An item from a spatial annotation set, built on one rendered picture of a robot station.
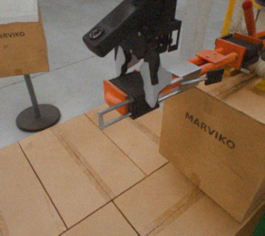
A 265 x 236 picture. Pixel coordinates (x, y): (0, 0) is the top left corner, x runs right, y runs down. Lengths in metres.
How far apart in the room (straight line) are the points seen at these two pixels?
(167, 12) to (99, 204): 0.85
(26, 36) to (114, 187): 1.13
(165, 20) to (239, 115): 0.38
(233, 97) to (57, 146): 0.92
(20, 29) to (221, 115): 1.37
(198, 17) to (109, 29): 1.84
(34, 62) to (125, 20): 1.51
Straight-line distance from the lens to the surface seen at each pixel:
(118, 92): 0.45
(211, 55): 0.65
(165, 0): 0.44
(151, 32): 0.42
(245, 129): 0.74
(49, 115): 2.45
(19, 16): 1.76
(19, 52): 1.84
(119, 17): 0.39
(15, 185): 1.26
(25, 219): 1.14
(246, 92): 0.81
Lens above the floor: 1.48
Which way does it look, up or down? 37 degrees down
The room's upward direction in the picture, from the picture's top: straight up
